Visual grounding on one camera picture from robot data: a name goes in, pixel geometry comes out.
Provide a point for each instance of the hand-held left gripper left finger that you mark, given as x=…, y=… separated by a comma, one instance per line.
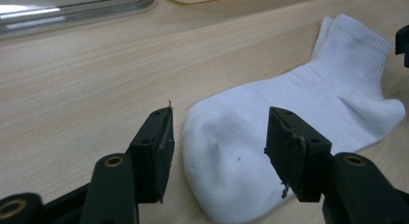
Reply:
x=154, y=153

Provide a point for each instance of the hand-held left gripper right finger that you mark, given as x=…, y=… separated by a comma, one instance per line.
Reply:
x=295, y=159

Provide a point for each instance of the white sock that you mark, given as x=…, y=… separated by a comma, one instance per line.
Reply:
x=241, y=121

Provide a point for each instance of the metal tray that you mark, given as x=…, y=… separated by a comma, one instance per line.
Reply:
x=64, y=14

